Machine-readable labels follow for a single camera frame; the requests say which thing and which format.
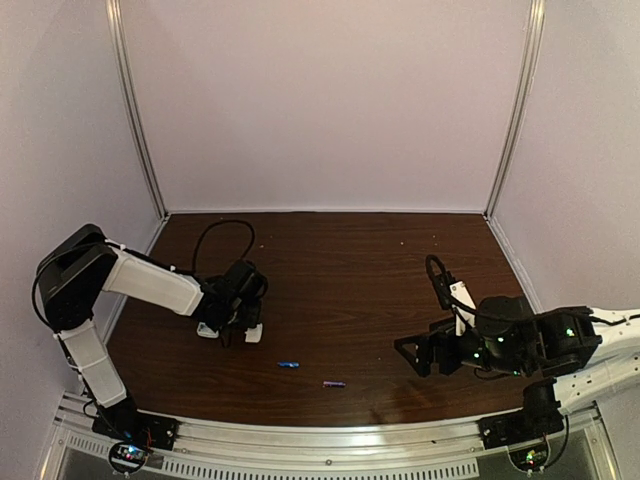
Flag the white remote control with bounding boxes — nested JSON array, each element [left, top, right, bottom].
[[196, 322, 219, 339]]

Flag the white battery cover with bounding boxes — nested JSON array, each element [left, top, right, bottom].
[[244, 323, 263, 344]]

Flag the purple battery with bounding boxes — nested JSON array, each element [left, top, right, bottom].
[[322, 381, 346, 388]]

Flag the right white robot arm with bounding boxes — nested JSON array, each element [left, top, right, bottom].
[[394, 296, 639, 413]]

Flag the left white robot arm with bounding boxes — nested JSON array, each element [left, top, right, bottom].
[[31, 224, 269, 415]]

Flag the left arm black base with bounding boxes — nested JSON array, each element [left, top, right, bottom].
[[91, 405, 179, 451]]

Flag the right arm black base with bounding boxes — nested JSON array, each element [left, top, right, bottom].
[[477, 378, 564, 450]]

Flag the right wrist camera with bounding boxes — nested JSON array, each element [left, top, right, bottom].
[[447, 281, 476, 337]]

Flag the left black braided cable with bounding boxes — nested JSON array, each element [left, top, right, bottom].
[[192, 219, 256, 281]]

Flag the black braided cable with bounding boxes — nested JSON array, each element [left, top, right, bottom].
[[192, 219, 256, 281], [424, 254, 481, 321]]

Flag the right black braided cable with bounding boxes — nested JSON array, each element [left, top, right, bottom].
[[424, 254, 481, 321]]

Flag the front aluminium rail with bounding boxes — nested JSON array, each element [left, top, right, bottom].
[[35, 392, 621, 479]]

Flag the left aluminium corner post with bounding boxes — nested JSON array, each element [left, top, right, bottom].
[[105, 0, 169, 220]]

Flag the aluminium corner post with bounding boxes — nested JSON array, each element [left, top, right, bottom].
[[484, 0, 546, 221], [105, 0, 169, 220]]

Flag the right aluminium corner post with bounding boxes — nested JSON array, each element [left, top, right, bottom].
[[484, 0, 546, 221]]

